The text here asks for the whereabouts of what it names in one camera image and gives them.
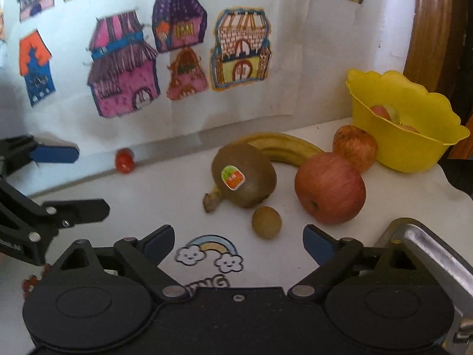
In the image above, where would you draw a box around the yellow plastic bowl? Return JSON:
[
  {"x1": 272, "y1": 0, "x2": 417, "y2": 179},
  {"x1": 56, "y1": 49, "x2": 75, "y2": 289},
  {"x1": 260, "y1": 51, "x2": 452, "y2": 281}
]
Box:
[{"x1": 346, "y1": 69, "x2": 471, "y2": 173}]

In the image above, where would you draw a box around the paper with house drawings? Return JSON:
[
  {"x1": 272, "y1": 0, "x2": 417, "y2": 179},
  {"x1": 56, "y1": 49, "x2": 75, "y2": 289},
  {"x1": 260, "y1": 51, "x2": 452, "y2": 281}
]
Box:
[{"x1": 0, "y1": 0, "x2": 319, "y2": 156}]

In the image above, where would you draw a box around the brown wooden door jamb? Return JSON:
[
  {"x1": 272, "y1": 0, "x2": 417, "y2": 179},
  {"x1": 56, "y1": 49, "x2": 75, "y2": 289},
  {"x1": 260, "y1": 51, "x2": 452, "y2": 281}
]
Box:
[{"x1": 403, "y1": 0, "x2": 473, "y2": 95}]

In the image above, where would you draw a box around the small round brown fruit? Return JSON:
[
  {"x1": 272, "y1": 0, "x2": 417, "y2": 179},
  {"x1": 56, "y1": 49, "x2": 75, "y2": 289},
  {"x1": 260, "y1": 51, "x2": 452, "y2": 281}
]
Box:
[{"x1": 252, "y1": 207, "x2": 282, "y2": 240}]

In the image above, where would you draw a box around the metal tray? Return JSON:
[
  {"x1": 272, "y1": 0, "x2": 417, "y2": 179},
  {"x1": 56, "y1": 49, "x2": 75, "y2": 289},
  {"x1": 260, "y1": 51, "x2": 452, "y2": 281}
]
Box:
[{"x1": 373, "y1": 217, "x2": 473, "y2": 341}]

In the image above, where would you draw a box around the large red apple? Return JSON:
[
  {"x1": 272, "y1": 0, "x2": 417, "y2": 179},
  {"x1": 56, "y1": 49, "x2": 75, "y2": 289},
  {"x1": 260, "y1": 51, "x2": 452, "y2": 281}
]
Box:
[{"x1": 294, "y1": 153, "x2": 366, "y2": 225}]

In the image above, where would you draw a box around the brown kiwi with sticker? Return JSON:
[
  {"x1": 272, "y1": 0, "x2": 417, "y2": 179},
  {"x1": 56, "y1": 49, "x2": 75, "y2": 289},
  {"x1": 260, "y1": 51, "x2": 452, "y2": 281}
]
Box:
[{"x1": 211, "y1": 144, "x2": 278, "y2": 208}]

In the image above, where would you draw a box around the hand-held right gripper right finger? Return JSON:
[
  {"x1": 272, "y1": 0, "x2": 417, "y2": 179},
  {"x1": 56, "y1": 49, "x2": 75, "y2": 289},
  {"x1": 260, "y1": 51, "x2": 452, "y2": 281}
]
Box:
[{"x1": 287, "y1": 224, "x2": 428, "y2": 302}]

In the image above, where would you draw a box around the small red apple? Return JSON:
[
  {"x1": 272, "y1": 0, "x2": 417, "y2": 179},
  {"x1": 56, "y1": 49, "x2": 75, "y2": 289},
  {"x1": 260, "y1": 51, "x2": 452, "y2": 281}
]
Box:
[{"x1": 333, "y1": 125, "x2": 378, "y2": 174}]

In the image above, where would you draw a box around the yellow banana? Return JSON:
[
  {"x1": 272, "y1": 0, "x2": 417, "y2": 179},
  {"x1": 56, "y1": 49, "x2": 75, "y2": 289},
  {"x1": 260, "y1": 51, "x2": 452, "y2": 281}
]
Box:
[{"x1": 203, "y1": 132, "x2": 326, "y2": 214}]

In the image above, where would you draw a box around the white printed tablecloth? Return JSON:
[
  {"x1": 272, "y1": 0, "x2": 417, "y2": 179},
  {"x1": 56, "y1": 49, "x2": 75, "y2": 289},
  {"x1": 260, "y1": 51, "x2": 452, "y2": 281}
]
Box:
[{"x1": 0, "y1": 116, "x2": 473, "y2": 304}]

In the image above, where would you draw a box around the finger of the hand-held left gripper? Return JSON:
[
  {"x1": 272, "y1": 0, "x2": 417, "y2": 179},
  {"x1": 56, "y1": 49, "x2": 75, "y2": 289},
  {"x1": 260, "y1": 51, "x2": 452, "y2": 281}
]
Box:
[
  {"x1": 0, "y1": 179, "x2": 110, "y2": 245},
  {"x1": 0, "y1": 135, "x2": 80, "y2": 182}
]

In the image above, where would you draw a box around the red cherry tomato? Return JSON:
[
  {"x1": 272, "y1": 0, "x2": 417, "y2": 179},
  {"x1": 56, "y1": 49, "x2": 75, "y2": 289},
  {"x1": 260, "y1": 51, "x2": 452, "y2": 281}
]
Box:
[{"x1": 115, "y1": 148, "x2": 135, "y2": 174}]

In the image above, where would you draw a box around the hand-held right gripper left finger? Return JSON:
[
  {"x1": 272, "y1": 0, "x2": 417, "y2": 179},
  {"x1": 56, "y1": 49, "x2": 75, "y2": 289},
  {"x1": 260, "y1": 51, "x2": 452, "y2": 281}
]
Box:
[{"x1": 51, "y1": 224, "x2": 188, "y2": 303}]

